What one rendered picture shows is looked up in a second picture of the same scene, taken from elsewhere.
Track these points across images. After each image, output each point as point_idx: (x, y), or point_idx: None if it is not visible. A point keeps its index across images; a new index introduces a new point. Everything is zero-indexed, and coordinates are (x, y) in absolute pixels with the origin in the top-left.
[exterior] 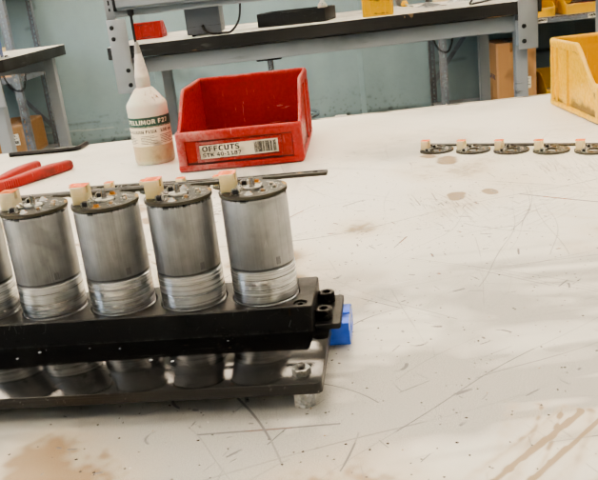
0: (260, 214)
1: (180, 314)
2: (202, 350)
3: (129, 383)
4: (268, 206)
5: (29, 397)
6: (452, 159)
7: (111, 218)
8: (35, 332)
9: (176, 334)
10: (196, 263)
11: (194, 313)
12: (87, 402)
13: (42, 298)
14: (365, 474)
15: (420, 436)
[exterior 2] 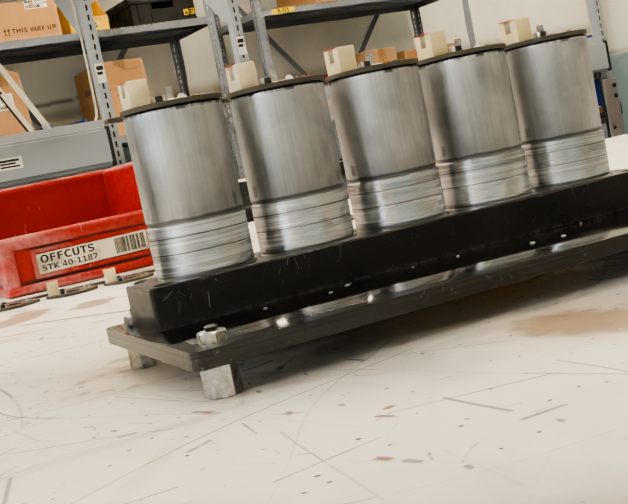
0: (582, 55)
1: (513, 201)
2: (571, 229)
3: (565, 245)
4: (585, 45)
5: (464, 278)
6: None
7: (412, 75)
8: (326, 262)
9: (510, 232)
10: (515, 130)
11: (529, 197)
12: (539, 270)
13: (326, 209)
14: None
15: None
